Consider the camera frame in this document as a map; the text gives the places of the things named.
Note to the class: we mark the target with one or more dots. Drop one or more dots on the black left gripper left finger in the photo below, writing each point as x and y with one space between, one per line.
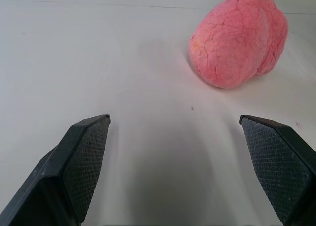
74 166

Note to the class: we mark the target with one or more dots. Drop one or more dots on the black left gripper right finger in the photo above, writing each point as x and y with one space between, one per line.
279 161

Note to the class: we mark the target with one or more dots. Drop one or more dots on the pink cracked foam peach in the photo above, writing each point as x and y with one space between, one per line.
234 43

